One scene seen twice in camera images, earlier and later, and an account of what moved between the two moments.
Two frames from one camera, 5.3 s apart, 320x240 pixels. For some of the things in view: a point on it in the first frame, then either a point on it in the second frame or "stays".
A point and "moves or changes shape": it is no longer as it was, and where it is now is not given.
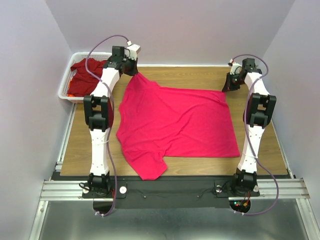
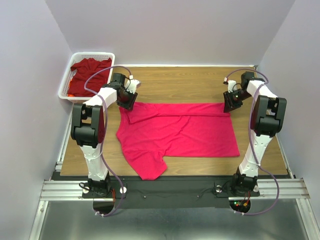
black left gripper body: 129,65 to 128,99
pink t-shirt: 155,123 moves or changes shape
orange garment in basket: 69,95 stays
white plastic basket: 63,89 stays
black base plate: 167,192 stays
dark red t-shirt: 82,83 stays
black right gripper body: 233,81 to 234,99
